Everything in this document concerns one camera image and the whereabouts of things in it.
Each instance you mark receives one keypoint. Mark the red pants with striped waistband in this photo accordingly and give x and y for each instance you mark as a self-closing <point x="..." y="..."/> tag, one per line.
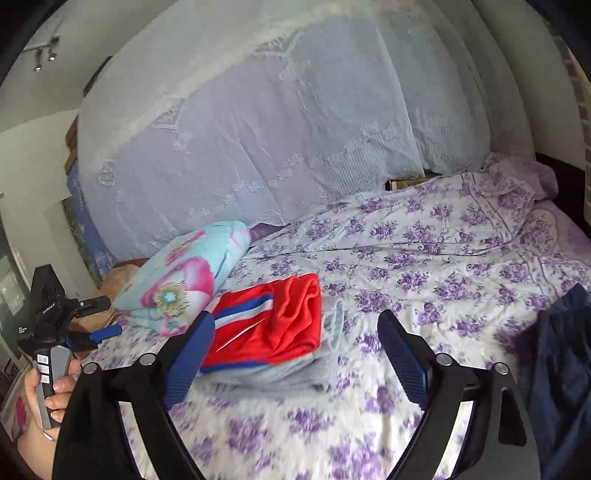
<point x="266" y="325"/>

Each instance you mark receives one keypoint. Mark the brown orange pillow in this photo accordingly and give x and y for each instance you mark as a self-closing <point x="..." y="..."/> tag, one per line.
<point x="111" y="286"/>

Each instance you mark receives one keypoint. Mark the person's left hand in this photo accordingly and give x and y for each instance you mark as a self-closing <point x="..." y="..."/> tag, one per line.
<point x="57" y="403"/>

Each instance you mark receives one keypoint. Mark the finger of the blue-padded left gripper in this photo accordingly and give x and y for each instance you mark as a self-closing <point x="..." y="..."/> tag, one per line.
<point x="88" y="341"/>

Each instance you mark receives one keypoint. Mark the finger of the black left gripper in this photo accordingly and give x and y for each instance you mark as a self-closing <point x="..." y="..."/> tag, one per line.
<point x="92" y="306"/>

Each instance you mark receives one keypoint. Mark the floral turquoise pink folded quilt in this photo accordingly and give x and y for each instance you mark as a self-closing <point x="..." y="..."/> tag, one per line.
<point x="169" y="291"/>

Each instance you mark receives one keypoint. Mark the purple floral bed sheet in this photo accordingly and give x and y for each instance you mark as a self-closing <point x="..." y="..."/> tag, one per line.
<point x="466" y="261"/>

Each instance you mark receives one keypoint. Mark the brown checkered curtain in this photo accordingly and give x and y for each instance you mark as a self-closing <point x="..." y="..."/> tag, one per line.
<point x="581" y="88"/>

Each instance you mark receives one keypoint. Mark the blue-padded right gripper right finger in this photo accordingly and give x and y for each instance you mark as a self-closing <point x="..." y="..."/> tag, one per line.
<point x="499" y="442"/>

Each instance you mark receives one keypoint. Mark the folded grey pants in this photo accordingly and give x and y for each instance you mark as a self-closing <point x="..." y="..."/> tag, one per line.
<point x="311" y="374"/>

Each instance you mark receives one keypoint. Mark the blue patterned fabric panel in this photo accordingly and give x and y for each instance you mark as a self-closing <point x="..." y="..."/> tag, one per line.
<point x="96" y="257"/>

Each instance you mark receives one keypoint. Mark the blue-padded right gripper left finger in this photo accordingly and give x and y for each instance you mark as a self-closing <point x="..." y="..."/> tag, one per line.
<point x="92" y="442"/>

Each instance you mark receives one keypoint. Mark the navy blue pants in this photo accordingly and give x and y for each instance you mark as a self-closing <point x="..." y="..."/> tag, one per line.
<point x="554" y="378"/>

